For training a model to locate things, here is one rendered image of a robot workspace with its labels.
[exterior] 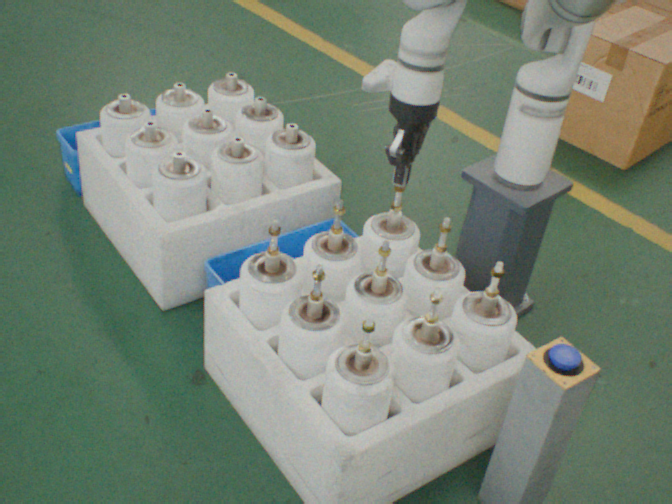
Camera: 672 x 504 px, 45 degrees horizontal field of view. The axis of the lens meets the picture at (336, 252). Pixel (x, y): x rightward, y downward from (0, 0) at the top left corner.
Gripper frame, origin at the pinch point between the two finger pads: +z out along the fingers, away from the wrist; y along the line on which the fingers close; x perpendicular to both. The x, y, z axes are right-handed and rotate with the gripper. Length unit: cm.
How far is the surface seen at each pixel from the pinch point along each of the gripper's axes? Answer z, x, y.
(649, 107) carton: 17, -29, 93
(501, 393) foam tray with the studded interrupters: 21.8, -26.9, -15.2
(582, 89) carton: 20, -11, 98
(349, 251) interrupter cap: 10.5, 3.0, -10.5
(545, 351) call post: 4.8, -31.4, -22.1
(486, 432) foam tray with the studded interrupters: 30.7, -26.6, -15.6
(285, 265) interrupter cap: 10.6, 9.7, -19.4
